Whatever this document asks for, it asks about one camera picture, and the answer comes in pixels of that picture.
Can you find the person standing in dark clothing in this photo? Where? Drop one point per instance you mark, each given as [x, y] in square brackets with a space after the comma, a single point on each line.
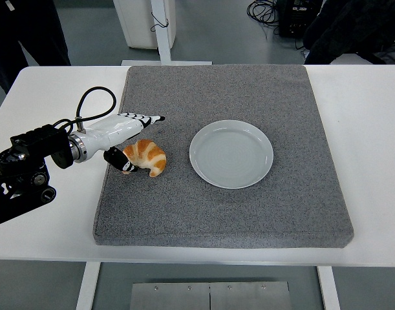
[9, 32]

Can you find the grey metal plate with screws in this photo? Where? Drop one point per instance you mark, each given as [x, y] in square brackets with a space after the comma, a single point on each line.
[210, 297]

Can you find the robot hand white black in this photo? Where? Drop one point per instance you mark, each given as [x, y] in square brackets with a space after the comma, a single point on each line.
[116, 130]

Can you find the black electronics box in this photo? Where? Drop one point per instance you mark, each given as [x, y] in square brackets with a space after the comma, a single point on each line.
[294, 19]

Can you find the white stand post with base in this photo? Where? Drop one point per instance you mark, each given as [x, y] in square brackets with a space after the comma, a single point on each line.
[163, 42]

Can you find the person in black jacket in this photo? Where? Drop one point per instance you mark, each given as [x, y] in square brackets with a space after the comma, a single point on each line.
[355, 29]

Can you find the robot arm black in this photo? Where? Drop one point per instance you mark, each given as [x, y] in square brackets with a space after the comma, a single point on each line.
[29, 142]

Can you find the white table leg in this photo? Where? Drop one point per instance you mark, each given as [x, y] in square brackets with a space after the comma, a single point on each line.
[329, 289]
[87, 287]

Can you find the grey foam mat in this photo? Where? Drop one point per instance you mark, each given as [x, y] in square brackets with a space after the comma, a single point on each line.
[216, 213]

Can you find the round grey plate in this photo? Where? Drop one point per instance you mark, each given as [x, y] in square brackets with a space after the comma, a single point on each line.
[231, 155]

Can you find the croissant bread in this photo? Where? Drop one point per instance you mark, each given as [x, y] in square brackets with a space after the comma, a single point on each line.
[152, 158]

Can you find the white cabinet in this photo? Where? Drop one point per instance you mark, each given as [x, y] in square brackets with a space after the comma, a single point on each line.
[135, 22]

